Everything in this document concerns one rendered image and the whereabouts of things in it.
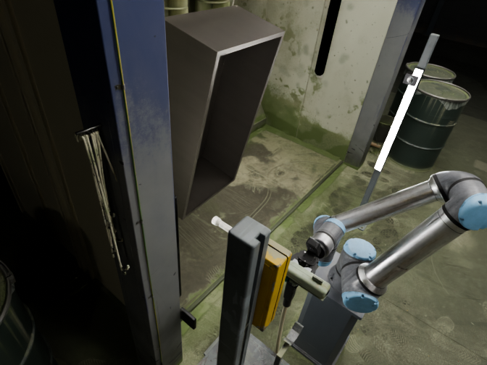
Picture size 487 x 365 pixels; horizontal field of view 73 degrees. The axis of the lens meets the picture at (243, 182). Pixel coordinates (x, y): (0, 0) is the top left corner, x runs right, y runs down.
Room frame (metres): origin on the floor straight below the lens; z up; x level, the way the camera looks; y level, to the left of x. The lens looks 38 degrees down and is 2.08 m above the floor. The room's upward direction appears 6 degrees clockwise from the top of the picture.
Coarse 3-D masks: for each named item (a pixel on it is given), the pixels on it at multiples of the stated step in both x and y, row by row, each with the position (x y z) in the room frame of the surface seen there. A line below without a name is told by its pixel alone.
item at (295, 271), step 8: (216, 216) 0.91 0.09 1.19; (216, 224) 0.88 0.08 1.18; (224, 224) 0.88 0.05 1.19; (296, 264) 0.71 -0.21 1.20; (288, 272) 0.69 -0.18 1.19; (296, 272) 0.68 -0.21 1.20; (304, 272) 0.69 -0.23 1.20; (288, 280) 0.70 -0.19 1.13; (296, 280) 0.67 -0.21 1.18; (304, 280) 0.66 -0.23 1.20; (312, 280) 0.66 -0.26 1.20; (320, 280) 0.65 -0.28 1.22; (288, 288) 0.69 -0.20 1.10; (304, 288) 0.65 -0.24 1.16; (312, 288) 0.64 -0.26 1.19; (320, 288) 0.63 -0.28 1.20; (328, 288) 0.64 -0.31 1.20; (288, 296) 0.68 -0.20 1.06; (320, 296) 0.62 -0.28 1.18; (288, 304) 0.69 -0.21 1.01
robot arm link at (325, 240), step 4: (320, 232) 0.91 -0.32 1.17; (312, 236) 0.90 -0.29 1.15; (316, 236) 0.89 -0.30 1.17; (320, 236) 0.88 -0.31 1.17; (324, 236) 0.89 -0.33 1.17; (328, 236) 0.89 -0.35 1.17; (320, 240) 0.86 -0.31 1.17; (324, 240) 0.86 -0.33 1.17; (328, 240) 0.87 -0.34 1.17; (332, 240) 0.88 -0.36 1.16; (324, 244) 0.85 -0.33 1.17; (328, 244) 0.86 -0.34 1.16; (332, 244) 0.87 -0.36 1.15; (328, 248) 0.84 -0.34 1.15; (332, 248) 0.86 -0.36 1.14; (328, 252) 0.84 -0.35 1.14; (324, 256) 0.84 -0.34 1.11
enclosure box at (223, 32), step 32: (192, 32) 1.59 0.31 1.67; (224, 32) 1.70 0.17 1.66; (256, 32) 1.82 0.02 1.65; (192, 64) 1.54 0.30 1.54; (224, 64) 2.18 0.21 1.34; (256, 64) 2.06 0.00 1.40; (192, 96) 1.54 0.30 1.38; (224, 96) 2.18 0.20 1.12; (256, 96) 2.04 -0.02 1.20; (192, 128) 1.54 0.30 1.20; (224, 128) 2.17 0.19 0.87; (192, 160) 1.54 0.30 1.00; (224, 160) 2.16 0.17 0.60; (192, 192) 1.86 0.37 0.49
